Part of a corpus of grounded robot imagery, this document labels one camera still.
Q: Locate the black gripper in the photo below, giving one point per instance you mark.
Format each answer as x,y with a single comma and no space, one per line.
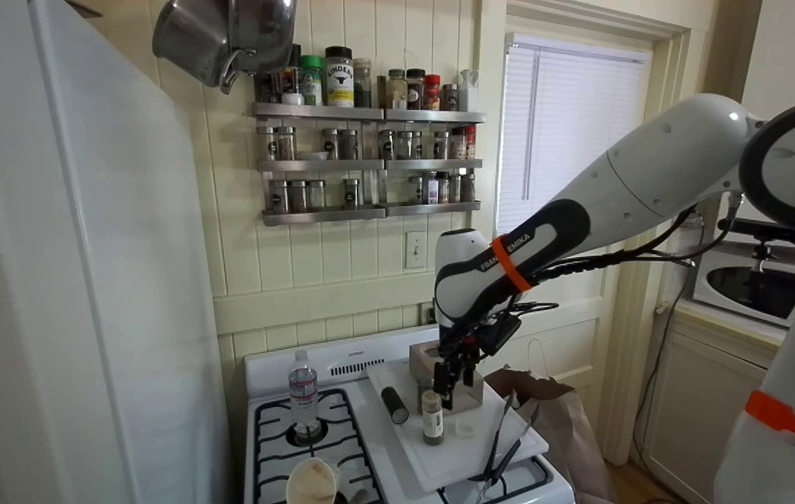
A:
459,345

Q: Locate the glass jar with white label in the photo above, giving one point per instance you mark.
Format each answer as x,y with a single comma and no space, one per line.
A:
433,421

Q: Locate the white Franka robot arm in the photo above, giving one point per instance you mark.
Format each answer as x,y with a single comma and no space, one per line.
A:
640,177

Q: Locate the small black jar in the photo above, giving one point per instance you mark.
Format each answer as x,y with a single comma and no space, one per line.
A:
396,407

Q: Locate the white stove cover board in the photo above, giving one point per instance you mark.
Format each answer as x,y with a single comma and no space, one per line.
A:
463,449

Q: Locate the black stove burner grate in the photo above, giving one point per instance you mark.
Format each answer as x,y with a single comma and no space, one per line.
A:
528,476
365,438

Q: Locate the white gas stove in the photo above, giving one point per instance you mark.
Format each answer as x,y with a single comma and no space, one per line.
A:
323,364

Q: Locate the small glass spice jar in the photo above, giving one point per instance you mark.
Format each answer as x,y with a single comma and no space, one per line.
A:
448,96
388,144
466,186
297,194
277,197
406,144
347,144
321,194
434,189
284,144
440,144
350,194

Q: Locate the red spice jar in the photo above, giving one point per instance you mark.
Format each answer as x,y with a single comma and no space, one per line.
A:
472,140
433,92

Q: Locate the brown spice jar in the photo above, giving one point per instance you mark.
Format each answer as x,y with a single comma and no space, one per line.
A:
399,89

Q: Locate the dark spice jar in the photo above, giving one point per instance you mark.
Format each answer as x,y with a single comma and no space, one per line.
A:
365,85

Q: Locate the large white spice jar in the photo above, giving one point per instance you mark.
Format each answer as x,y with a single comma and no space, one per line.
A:
339,79

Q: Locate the green lid spice jar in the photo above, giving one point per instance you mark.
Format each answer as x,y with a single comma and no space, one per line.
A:
312,82

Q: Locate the black lid spice jar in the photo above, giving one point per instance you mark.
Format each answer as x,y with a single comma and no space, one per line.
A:
291,86

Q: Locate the black and metal tongs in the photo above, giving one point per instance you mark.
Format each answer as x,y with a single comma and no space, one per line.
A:
493,463

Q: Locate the brown paper bag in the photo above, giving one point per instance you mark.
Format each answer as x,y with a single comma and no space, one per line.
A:
554,421

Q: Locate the white door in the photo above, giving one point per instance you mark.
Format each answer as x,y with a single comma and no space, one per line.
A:
567,326

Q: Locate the clear plastic water bottle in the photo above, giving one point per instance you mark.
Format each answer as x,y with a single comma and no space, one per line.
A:
302,387

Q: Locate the metal spice rack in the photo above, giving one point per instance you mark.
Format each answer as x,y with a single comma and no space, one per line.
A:
371,114

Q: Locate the white window blind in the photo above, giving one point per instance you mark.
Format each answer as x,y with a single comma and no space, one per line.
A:
554,121

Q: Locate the white spice bottle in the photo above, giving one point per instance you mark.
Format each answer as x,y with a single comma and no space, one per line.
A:
466,92

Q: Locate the white countertop appliance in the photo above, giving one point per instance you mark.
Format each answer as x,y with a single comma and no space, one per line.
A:
763,289

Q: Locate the white refrigerator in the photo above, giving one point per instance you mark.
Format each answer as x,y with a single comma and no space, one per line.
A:
91,281

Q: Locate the hanging steel pot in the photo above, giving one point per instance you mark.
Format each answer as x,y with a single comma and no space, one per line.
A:
203,37

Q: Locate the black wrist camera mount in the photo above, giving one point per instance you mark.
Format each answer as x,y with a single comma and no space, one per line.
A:
508,327

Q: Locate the white wall switch plate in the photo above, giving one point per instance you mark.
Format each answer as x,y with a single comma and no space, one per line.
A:
414,249

